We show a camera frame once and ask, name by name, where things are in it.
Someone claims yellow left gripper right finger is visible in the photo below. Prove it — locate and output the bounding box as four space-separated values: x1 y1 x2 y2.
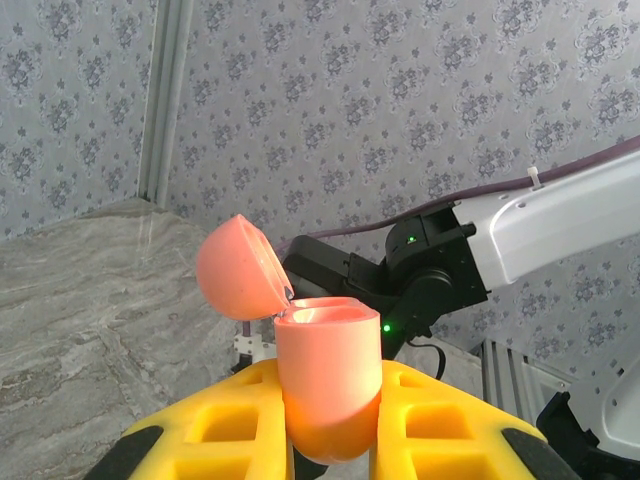
372 358 584 480

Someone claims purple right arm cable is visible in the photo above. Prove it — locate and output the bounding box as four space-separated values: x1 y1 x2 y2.
242 134 640 340

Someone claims pink earbud charging case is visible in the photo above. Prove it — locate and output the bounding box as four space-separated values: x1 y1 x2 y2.
195 213 385 466

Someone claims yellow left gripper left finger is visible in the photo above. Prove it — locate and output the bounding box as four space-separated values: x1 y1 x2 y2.
82 357 294 480

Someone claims aluminium frame post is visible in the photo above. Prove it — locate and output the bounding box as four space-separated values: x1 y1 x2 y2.
138 0 195 209

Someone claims aluminium frame rail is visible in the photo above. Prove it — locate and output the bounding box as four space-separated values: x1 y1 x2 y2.
477 337 571 426

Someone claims thin black wrist wire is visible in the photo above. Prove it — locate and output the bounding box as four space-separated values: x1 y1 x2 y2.
407 337 448 384

